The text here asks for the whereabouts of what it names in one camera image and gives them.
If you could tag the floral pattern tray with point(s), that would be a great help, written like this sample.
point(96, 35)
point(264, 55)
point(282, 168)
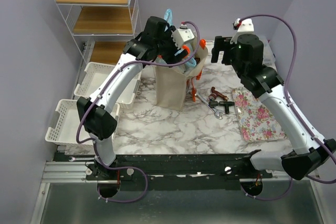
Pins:
point(257, 124)

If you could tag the silver open-end wrench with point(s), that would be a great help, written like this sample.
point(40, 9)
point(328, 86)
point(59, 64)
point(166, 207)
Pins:
point(217, 113)

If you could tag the black pipe tee fitting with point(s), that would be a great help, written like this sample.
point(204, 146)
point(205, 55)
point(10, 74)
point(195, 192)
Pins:
point(225, 104)

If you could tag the beige canvas tote bag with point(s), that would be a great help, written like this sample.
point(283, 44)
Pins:
point(173, 83)

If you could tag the aluminium rail frame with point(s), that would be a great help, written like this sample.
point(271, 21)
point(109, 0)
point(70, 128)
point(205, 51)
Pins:
point(65, 196)

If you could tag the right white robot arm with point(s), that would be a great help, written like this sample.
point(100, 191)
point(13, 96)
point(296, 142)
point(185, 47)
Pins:
point(309, 148)

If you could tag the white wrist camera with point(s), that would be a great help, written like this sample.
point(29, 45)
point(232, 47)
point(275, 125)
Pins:
point(241, 27)
point(182, 36)

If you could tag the white perforated basket front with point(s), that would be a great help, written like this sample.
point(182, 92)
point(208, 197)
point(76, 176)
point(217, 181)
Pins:
point(65, 121)

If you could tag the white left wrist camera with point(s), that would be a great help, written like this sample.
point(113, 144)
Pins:
point(182, 36)

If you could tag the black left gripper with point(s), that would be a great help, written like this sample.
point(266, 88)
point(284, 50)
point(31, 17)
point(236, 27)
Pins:
point(171, 58)

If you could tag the dark red handled tool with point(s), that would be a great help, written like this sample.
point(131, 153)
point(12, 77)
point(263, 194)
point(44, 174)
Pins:
point(215, 94)

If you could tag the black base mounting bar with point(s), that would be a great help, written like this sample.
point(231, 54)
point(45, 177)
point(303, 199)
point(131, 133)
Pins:
point(175, 172)

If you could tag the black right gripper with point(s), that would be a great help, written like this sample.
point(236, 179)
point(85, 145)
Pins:
point(220, 42)

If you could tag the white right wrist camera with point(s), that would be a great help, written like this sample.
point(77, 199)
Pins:
point(241, 27)

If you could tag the blue plastic grocery bag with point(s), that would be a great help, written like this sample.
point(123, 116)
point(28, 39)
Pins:
point(191, 64)

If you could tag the white wire shelf rack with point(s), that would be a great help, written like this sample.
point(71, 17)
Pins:
point(100, 28)

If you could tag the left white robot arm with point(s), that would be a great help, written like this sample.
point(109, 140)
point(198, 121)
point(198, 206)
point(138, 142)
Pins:
point(94, 111)

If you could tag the clear plastic organizer box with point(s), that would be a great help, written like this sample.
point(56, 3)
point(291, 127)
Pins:
point(268, 56)

